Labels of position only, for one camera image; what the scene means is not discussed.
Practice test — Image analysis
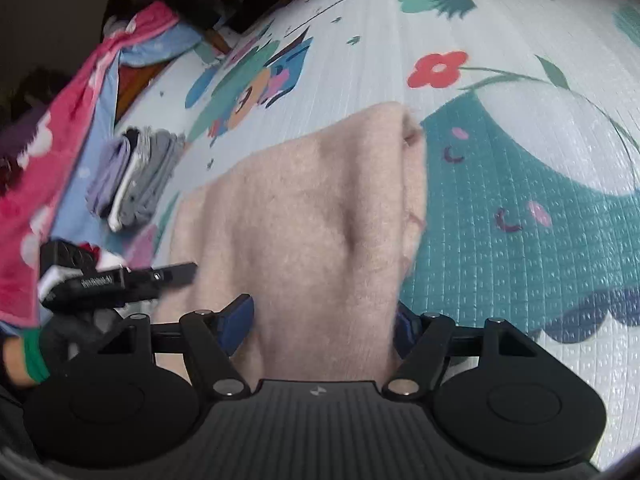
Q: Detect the light blue cloth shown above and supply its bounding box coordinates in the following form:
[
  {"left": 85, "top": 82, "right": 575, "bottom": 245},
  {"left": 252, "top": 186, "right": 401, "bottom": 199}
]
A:
[{"left": 50, "top": 24, "right": 203, "bottom": 243}]

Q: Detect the grey folded garment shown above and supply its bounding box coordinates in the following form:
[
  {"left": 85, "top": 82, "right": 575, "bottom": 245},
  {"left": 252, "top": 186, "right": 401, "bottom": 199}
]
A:
[{"left": 120, "top": 128, "right": 187, "bottom": 228}]

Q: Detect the purple folded garment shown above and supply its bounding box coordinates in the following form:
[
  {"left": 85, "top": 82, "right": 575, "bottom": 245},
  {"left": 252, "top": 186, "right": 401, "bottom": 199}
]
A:
[{"left": 86, "top": 135, "right": 132, "bottom": 219}]

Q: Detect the printed play mat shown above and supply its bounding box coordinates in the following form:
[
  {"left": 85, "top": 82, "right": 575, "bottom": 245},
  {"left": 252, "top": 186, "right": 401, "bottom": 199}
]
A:
[{"left": 112, "top": 0, "right": 640, "bottom": 471}]

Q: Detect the person's left hand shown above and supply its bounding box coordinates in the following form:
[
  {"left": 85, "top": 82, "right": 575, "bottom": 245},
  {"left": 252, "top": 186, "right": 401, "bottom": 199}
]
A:
[{"left": 38, "top": 309, "right": 137, "bottom": 379}]

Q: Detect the pink floral blanket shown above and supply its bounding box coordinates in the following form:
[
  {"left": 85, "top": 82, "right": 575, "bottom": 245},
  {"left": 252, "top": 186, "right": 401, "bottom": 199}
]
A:
[{"left": 0, "top": 0, "right": 181, "bottom": 328}]

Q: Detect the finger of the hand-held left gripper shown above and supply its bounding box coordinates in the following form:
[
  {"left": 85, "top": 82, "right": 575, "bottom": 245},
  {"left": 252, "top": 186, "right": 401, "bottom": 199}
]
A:
[{"left": 151, "top": 261, "right": 198, "bottom": 287}]

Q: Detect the person's left forearm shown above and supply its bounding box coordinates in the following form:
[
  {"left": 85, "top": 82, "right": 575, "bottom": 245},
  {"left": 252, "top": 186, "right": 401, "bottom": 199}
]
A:
[{"left": 0, "top": 329, "right": 52, "bottom": 389}]

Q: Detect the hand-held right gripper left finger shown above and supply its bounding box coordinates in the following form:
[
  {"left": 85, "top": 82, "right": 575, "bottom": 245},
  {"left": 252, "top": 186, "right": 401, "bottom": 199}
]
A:
[{"left": 95, "top": 294, "right": 255, "bottom": 400}]

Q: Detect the red and white cloth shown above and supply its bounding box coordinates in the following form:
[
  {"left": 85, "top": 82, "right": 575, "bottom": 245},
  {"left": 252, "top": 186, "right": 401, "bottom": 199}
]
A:
[{"left": 79, "top": 241, "right": 127, "bottom": 272}]

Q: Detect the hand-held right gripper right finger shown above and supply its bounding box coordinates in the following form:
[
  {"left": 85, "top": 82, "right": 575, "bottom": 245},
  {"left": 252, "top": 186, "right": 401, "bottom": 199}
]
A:
[{"left": 382, "top": 309, "right": 539, "bottom": 400}]

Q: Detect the beige knit sweater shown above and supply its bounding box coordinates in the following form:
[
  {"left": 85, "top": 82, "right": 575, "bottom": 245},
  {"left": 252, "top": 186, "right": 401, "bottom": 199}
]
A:
[{"left": 150, "top": 101, "right": 429, "bottom": 386}]

